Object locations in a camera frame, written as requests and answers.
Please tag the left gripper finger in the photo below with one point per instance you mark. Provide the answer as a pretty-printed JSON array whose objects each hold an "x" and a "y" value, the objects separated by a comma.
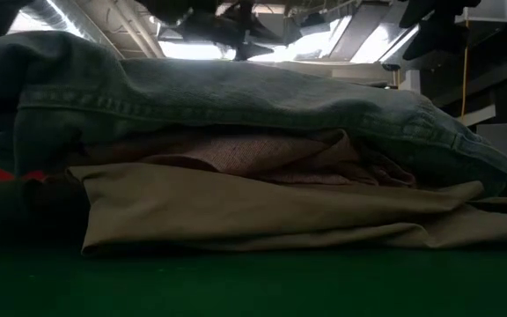
[
  {"x": 218, "y": 28},
  {"x": 251, "y": 50}
]

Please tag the blue denim garment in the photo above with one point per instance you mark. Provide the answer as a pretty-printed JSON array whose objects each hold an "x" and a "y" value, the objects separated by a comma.
[{"x": 192, "y": 88}]

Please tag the pink garment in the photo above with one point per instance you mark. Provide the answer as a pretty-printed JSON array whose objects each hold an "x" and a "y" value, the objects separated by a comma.
[{"x": 258, "y": 154}]

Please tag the beige shirt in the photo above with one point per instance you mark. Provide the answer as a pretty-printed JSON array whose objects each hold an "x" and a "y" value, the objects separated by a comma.
[{"x": 258, "y": 211}]

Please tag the white ceiling panel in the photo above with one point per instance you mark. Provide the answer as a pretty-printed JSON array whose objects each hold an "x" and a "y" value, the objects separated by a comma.
[{"x": 487, "y": 11}]

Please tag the white paper sheet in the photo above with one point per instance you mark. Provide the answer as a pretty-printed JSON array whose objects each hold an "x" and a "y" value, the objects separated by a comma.
[{"x": 502, "y": 138}]

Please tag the green table mat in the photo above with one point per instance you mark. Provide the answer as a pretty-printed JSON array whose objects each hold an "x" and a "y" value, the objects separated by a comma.
[{"x": 253, "y": 286}]

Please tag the corrugated silver ceiling duct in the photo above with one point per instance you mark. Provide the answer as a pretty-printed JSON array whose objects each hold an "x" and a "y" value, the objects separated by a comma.
[{"x": 60, "y": 17}]

